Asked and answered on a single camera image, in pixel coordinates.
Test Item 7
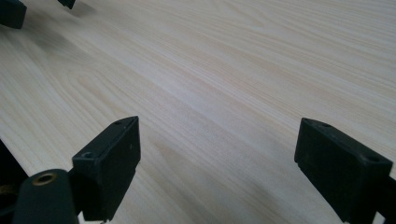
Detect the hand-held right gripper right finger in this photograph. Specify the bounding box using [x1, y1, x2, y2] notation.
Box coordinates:
[293, 117, 394, 224]

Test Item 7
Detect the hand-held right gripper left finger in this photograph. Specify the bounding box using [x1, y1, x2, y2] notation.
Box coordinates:
[71, 116, 142, 223]

